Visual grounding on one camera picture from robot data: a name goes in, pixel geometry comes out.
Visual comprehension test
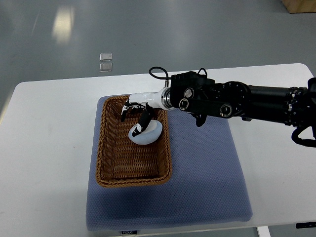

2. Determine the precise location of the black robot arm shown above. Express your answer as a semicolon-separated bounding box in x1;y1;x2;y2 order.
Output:
162;71;316;147

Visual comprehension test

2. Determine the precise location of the light blue plush toy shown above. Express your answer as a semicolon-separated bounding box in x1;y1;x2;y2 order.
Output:
128;120;163;145

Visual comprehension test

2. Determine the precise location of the upper square floor plate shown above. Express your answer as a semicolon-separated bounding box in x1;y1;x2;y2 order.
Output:
99;52;113;62

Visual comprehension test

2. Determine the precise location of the square floor plate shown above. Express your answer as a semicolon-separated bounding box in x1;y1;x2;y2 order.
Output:
99;52;113;62
99;62;113;72

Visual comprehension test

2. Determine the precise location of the blue quilted mat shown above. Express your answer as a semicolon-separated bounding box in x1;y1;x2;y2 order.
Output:
86;97;252;231

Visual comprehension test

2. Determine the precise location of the black table control panel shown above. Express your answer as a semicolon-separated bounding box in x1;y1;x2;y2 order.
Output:
295;222;316;229

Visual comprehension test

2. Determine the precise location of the wooden box corner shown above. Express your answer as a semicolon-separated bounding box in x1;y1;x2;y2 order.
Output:
281;0;316;14

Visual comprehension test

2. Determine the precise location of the brown wicker basket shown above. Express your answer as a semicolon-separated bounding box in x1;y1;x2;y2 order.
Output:
95;95;172;188

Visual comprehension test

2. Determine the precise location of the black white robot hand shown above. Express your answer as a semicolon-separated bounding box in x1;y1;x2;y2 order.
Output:
121;87;174;137

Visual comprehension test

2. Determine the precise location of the white table leg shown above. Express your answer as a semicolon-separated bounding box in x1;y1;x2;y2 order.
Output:
256;226;271;237

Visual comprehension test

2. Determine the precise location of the lower square floor plate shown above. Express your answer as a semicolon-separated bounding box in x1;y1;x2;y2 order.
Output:
99;62;113;72

